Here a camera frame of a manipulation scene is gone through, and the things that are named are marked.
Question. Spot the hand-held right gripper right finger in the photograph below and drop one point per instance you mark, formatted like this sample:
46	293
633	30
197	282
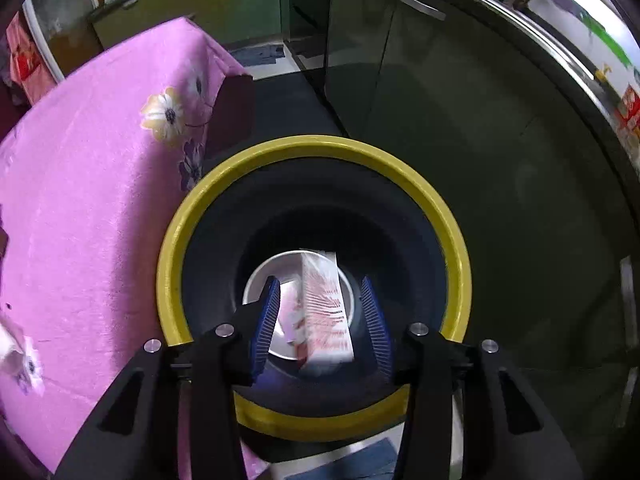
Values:
376	320

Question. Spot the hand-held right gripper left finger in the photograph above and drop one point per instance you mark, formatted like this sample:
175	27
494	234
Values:
265	320

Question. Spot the white and red carton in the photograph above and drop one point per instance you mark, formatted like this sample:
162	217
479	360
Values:
325	310

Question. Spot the yellow and black trash bin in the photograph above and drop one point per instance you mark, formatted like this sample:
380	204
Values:
320	147

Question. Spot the dark brown chair back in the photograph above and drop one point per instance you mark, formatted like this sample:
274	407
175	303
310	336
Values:
232	115

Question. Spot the pink floral tablecloth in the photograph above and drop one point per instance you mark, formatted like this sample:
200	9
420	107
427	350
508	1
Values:
75	185

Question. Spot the dark glossy kitchen cabinet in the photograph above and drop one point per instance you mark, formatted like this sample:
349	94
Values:
425	85

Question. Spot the blue floor mat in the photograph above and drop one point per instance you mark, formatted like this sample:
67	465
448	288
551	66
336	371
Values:
260	54

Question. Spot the green cabinet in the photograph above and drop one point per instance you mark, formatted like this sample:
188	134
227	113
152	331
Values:
225	5

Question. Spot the red printed packets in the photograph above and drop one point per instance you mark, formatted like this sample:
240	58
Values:
631	110

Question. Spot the steel-edged kitchen counter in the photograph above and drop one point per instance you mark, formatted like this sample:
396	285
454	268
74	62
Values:
530	17

